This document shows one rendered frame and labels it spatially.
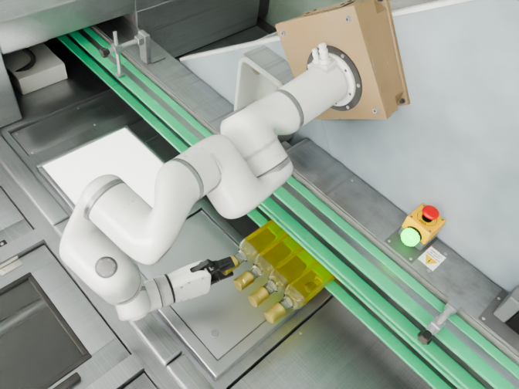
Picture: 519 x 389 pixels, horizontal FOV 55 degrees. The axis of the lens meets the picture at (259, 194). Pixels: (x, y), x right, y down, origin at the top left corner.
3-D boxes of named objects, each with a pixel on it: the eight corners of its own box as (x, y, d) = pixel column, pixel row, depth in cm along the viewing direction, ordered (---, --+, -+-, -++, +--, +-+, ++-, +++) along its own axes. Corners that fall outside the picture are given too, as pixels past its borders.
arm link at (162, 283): (163, 315, 123) (173, 311, 124) (162, 298, 116) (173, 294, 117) (153, 290, 127) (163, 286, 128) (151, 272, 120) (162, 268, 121)
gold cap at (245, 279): (244, 275, 130) (232, 284, 128) (245, 268, 127) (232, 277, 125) (253, 284, 128) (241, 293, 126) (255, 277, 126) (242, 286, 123)
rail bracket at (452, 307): (445, 300, 114) (412, 336, 107) (459, 284, 108) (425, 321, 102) (459, 312, 112) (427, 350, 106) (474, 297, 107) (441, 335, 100)
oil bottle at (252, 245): (288, 216, 145) (233, 254, 134) (291, 204, 141) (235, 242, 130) (302, 228, 143) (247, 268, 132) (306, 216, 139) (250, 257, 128)
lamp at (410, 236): (402, 233, 121) (395, 239, 120) (408, 222, 118) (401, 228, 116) (417, 245, 119) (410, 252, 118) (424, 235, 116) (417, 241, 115)
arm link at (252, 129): (284, 79, 99) (225, 116, 91) (317, 135, 101) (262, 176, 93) (261, 93, 107) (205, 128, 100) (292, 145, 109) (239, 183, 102)
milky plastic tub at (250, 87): (253, 106, 154) (232, 117, 149) (262, 44, 137) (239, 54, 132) (293, 138, 147) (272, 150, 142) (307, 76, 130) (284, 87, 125)
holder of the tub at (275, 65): (252, 119, 158) (234, 129, 154) (263, 44, 137) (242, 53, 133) (290, 150, 151) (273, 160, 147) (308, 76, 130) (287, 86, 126)
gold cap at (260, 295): (259, 292, 128) (247, 301, 125) (259, 283, 125) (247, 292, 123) (269, 299, 126) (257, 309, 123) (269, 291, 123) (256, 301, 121)
